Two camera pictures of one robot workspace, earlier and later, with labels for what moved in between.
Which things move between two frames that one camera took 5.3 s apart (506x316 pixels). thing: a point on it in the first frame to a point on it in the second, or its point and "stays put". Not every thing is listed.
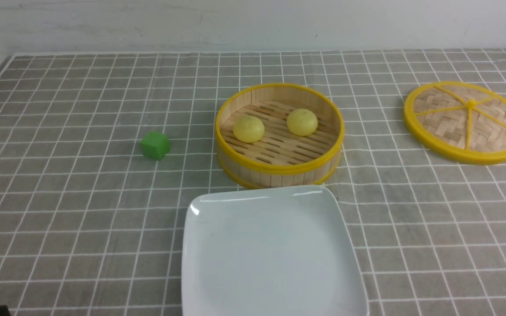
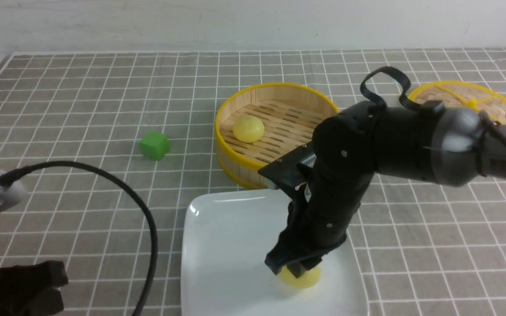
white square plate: (277, 251) stays put
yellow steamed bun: (301, 122) to (309, 279)
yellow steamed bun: (248, 128) stays put
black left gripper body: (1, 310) to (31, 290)
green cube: (155, 145) stays put
